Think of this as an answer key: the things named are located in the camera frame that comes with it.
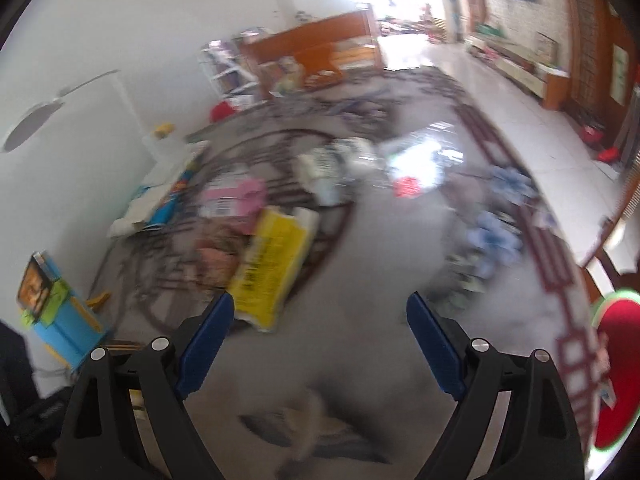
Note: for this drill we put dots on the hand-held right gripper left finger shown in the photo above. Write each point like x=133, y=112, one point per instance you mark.
x=210, y=340

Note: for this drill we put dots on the black chair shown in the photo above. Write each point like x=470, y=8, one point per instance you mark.
x=25, y=400

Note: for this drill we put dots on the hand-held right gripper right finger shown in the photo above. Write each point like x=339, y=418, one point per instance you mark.
x=430, y=345

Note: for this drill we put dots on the white bookshelf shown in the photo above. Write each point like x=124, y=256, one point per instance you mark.
x=227, y=70

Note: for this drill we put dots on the colourful blue cardboard box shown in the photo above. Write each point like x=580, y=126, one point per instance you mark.
x=65, y=315

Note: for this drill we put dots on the low wooden cabinet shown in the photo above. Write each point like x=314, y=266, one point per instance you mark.
x=520, y=70

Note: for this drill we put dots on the wooden bench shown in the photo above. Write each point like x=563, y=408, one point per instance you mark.
x=310, y=45

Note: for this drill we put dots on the crumpled brown paper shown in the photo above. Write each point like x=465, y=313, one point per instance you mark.
x=220, y=255

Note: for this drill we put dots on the clear plastic bottle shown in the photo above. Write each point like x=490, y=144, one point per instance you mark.
x=425, y=165

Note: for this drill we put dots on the yellow packet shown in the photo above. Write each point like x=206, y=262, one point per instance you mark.
x=272, y=265

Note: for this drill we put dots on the white and blue milk carton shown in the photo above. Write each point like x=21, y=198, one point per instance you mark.
x=325, y=170

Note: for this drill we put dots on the stack of books and papers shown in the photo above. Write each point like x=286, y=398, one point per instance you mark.
x=160, y=195

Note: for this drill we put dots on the red watermelon print cushion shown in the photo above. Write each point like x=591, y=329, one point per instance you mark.
x=620, y=375

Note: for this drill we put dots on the small red object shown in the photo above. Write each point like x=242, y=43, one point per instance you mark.
x=223, y=111

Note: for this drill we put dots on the red floor basin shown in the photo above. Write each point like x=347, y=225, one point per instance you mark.
x=594, y=135

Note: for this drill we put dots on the pink crumpled snack bag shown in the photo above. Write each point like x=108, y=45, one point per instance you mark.
x=235, y=200

